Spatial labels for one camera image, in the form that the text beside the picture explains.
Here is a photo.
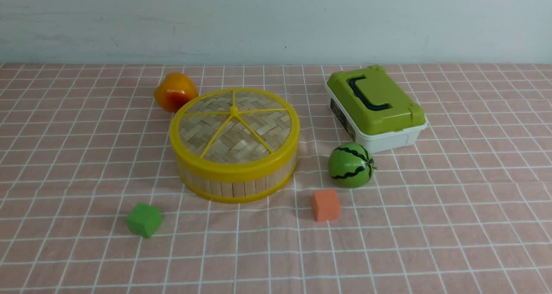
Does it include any yellow woven steamer lid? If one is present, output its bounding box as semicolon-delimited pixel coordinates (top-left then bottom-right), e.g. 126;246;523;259
169;88;300;183

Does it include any bamboo steamer base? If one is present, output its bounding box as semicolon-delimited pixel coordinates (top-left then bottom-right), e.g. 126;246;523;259
176;150;298;204

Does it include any green toy watermelon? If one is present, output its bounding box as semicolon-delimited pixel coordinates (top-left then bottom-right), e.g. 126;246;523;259
328;142;378;188

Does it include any orange foam cube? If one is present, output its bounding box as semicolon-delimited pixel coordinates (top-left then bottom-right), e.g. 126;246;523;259
312;189;341;222

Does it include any green white storage box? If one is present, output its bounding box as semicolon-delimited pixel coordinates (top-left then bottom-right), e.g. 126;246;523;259
325;65;428;154

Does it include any orange toy bell pepper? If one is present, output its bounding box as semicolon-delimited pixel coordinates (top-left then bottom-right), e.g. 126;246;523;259
154;72;198;113

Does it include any green foam cube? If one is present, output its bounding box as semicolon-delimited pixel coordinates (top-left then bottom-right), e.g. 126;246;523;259
125;203;163;238

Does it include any pink checkered tablecloth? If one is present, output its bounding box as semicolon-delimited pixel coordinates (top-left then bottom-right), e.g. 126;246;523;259
0;63;552;294

